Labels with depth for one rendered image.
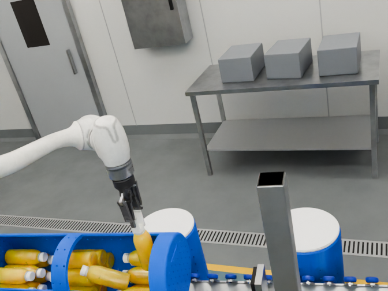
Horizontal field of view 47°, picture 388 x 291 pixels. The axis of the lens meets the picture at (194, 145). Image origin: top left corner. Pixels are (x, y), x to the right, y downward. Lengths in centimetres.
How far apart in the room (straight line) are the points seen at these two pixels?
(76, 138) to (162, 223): 72
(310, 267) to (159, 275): 61
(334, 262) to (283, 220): 89
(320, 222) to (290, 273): 82
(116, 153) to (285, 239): 63
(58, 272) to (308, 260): 96
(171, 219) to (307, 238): 63
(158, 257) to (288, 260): 64
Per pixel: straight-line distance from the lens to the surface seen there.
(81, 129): 154
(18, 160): 139
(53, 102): 603
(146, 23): 469
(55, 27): 555
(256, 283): 163
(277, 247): 108
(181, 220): 207
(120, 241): 193
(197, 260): 209
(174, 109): 520
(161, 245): 165
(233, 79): 395
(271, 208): 101
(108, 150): 142
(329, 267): 189
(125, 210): 153
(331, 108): 472
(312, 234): 187
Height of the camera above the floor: 224
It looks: 27 degrees down
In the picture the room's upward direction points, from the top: 13 degrees counter-clockwise
